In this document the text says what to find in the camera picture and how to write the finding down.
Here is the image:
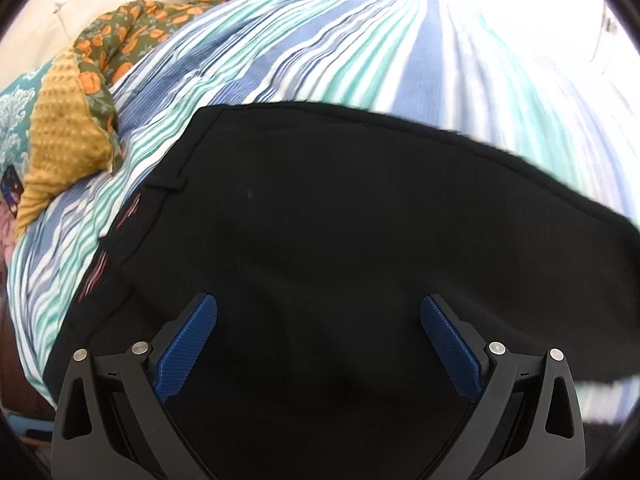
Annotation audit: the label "black pants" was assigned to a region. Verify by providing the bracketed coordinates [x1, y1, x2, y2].
[42, 101, 640, 480]

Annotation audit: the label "dark printed cloth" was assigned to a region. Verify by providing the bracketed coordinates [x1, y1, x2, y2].
[0, 167, 26, 216]

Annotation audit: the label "blue green striped bedsheet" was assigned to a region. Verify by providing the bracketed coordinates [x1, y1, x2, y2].
[10, 0, 636, 421]

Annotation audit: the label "teal white patterned pillow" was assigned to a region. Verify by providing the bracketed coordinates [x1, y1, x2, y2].
[0, 60, 56, 181]

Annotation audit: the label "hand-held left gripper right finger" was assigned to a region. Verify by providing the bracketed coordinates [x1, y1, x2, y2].
[421, 293, 587, 480]

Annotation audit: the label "orange floral quilt mustard backing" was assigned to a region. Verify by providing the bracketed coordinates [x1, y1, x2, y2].
[15, 0, 336, 241]

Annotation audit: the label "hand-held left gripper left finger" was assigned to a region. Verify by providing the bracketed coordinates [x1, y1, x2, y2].
[50, 292, 221, 480]

